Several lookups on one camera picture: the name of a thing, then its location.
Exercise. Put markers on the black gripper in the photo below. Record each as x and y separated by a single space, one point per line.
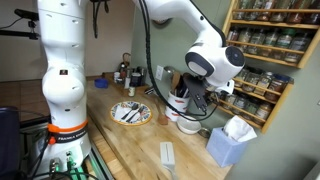
206 96

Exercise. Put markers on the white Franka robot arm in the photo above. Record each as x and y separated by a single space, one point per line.
63 83

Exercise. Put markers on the white bucket red chillies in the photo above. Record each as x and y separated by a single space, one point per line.
176 106

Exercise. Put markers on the white slotted utensil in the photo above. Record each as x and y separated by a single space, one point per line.
186 94

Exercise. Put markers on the blue utensil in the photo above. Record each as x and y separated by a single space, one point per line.
181 91

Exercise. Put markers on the wooden turner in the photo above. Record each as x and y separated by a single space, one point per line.
175 80

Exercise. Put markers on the white ceramic bowl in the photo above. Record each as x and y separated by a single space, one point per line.
188 126

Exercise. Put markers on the glass spice jar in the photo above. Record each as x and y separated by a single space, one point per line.
245 38
241 78
264 11
252 81
240 10
270 41
230 100
278 12
263 114
295 13
298 48
264 85
256 43
240 104
313 15
233 36
251 110

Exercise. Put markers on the metal ladle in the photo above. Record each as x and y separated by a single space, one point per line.
169 69

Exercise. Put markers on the small glass bowl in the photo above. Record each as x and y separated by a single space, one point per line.
204 133

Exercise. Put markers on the light wooden spoon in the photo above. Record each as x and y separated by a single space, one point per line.
162 119

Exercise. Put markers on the small black object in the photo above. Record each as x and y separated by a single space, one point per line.
150 91

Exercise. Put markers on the colourful floral ceramic plate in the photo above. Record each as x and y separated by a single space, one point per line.
146 117

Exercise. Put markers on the white tissue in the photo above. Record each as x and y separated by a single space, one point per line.
238 128

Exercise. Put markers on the steel pepper grinder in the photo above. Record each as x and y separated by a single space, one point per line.
143 76

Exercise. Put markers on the dark navy bottle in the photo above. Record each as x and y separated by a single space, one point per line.
135 80

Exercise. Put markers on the blue tissue box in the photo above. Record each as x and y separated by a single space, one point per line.
225 150

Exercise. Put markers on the white spice jar green label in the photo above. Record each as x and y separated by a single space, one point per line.
132 90

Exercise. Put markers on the metal fork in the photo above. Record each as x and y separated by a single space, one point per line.
131 110

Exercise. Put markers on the white flat scraper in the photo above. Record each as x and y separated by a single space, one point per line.
166 153

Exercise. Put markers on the white shaker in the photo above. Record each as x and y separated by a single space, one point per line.
127 83

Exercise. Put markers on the brown bottle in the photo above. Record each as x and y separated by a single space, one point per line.
126 65

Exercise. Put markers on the white paper napkin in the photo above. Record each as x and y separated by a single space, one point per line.
120 108

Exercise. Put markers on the small white jar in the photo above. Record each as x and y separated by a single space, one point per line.
116 77

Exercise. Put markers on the blue lid spice jar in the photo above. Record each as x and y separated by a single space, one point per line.
276 87

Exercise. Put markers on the wooden spice rack small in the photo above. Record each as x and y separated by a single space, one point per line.
280 106

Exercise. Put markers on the blue bowl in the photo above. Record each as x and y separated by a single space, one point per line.
101 83

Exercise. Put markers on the green lid spice jar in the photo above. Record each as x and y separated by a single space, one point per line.
285 41

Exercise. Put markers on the wooden spice rack large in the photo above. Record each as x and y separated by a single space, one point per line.
308 53

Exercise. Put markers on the dark blue chair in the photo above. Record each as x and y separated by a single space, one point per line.
8 140

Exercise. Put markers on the white wall outlet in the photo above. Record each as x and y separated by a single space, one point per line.
159 72

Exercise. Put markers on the decorative wall plate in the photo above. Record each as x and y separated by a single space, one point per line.
161 21

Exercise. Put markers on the black camera on stand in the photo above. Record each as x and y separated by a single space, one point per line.
25 14

